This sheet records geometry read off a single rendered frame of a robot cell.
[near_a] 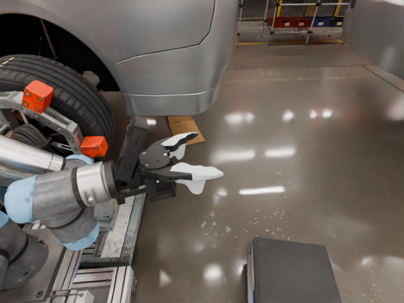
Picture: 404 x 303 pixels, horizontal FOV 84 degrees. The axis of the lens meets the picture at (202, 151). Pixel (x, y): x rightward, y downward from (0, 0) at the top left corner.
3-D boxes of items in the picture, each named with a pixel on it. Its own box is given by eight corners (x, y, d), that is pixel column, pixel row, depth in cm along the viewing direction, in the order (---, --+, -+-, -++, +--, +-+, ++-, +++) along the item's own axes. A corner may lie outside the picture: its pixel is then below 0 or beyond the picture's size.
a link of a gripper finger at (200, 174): (223, 192, 42) (178, 183, 45) (223, 167, 39) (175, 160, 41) (219, 204, 40) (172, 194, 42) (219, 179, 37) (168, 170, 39)
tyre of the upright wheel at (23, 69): (41, 163, 150) (134, 148, 142) (21, 191, 133) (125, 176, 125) (-51, 68, 106) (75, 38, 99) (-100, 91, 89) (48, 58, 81)
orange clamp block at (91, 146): (90, 146, 109) (108, 146, 109) (84, 158, 103) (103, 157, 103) (85, 135, 104) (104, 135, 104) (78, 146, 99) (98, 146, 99)
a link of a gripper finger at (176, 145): (189, 146, 55) (163, 166, 49) (187, 125, 52) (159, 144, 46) (199, 151, 54) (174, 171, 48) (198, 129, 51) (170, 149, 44)
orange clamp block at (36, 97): (50, 104, 93) (55, 88, 88) (40, 115, 87) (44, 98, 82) (31, 95, 90) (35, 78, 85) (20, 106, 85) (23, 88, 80)
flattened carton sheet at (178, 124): (190, 114, 277) (190, 112, 275) (205, 141, 238) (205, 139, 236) (166, 118, 270) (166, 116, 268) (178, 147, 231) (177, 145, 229)
